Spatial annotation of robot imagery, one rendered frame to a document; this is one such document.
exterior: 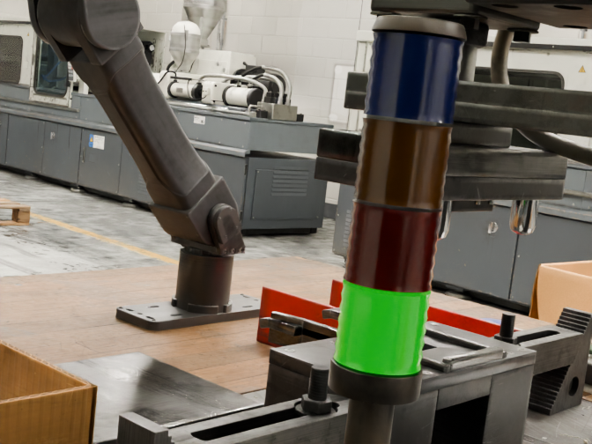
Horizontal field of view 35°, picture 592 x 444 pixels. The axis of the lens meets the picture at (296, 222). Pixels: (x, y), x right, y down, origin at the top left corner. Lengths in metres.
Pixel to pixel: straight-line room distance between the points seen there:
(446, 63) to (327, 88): 9.34
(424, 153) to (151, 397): 0.42
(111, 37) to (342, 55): 8.74
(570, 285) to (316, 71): 7.03
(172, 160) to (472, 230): 5.16
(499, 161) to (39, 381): 0.34
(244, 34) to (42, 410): 10.21
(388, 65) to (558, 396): 0.58
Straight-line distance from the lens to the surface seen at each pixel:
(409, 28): 0.38
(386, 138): 0.38
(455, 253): 6.18
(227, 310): 1.09
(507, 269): 5.96
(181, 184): 1.01
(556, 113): 0.60
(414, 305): 0.39
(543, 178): 0.73
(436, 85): 0.39
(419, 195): 0.39
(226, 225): 1.04
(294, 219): 8.03
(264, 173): 7.70
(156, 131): 0.98
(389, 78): 0.38
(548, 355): 0.87
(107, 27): 0.91
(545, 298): 3.13
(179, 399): 0.75
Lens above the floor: 1.16
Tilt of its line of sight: 7 degrees down
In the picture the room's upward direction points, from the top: 7 degrees clockwise
